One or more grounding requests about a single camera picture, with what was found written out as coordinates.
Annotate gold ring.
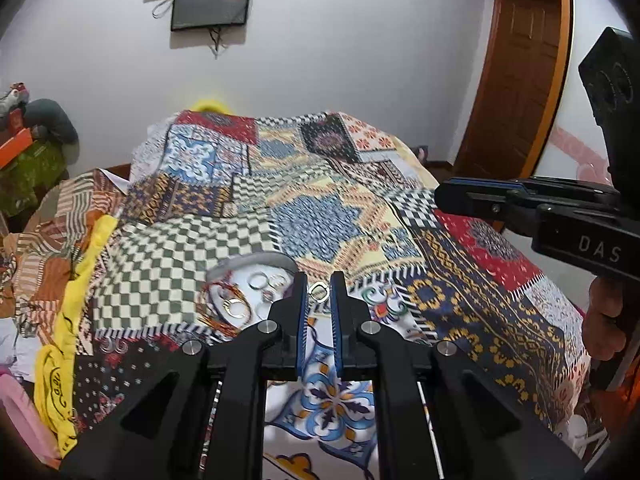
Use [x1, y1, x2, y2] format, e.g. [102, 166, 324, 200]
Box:
[221, 296, 254, 322]

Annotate purple heart-shaped jewelry box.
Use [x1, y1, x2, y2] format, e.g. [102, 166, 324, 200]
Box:
[196, 252, 298, 337]

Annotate person's right hand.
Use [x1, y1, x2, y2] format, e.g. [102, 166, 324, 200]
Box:
[582, 276, 626, 361]

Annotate white sliding wardrobe door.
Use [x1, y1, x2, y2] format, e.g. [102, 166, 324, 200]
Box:
[535, 0, 628, 185]

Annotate brown wooden door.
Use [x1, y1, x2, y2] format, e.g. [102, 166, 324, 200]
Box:
[454, 0, 561, 180]

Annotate yellow cloth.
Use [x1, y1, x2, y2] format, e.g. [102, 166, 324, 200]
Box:
[34, 214, 117, 457]

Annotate pink cloth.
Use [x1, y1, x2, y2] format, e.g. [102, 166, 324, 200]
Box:
[1, 367, 61, 469]

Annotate silver rings in box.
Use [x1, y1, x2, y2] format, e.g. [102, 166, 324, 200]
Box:
[246, 270, 294, 306]

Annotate orange striped blanket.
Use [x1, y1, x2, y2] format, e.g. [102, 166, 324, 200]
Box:
[1, 169, 125, 344]

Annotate colourful patchwork bedspread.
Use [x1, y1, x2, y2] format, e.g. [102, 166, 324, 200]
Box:
[67, 110, 590, 479]

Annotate orange box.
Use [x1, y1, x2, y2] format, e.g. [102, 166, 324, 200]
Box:
[0, 128, 32, 168]

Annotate black hanging cables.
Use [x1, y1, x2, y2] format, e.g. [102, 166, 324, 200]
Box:
[207, 27, 229, 59]

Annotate small black wall monitor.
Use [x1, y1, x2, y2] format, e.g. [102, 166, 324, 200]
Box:
[170, 0, 250, 32]

